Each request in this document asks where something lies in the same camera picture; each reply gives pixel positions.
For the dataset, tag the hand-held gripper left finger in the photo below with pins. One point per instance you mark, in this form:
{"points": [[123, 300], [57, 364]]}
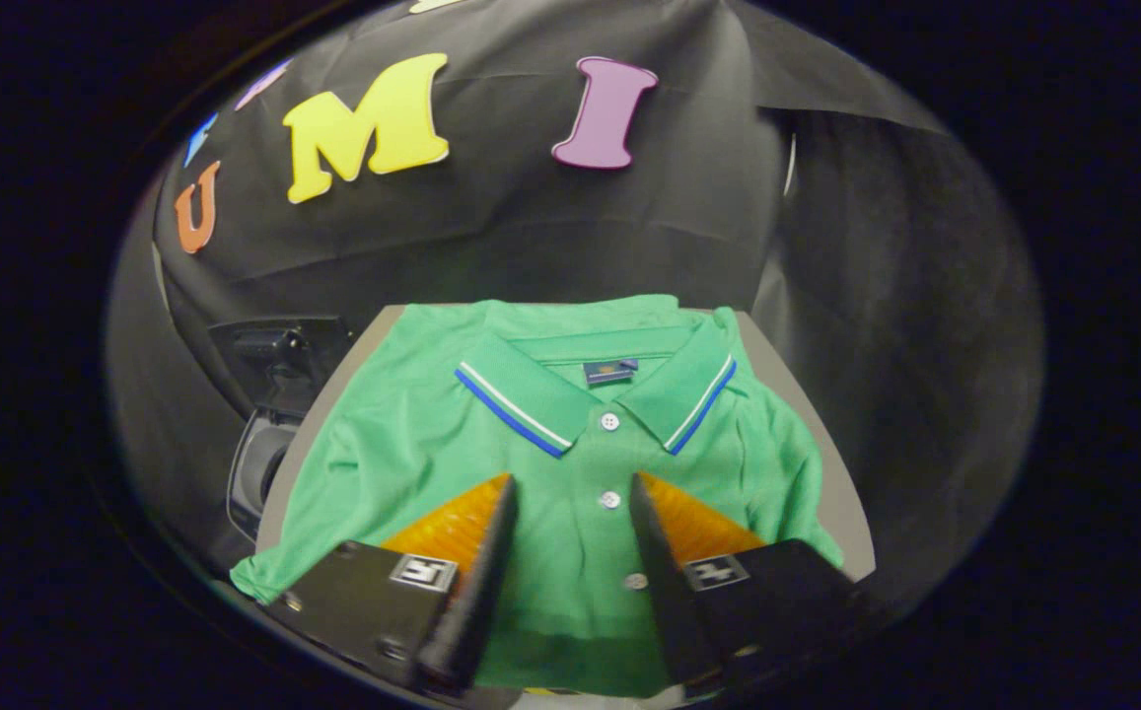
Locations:
{"points": [[476, 602]]}

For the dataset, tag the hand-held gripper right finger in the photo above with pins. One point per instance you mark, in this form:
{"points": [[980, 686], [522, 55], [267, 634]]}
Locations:
{"points": [[664, 592]]}

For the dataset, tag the green polo shirt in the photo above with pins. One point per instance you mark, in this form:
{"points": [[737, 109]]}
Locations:
{"points": [[402, 434]]}

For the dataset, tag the black backdrop cloth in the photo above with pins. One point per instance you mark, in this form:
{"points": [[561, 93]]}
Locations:
{"points": [[531, 237]]}

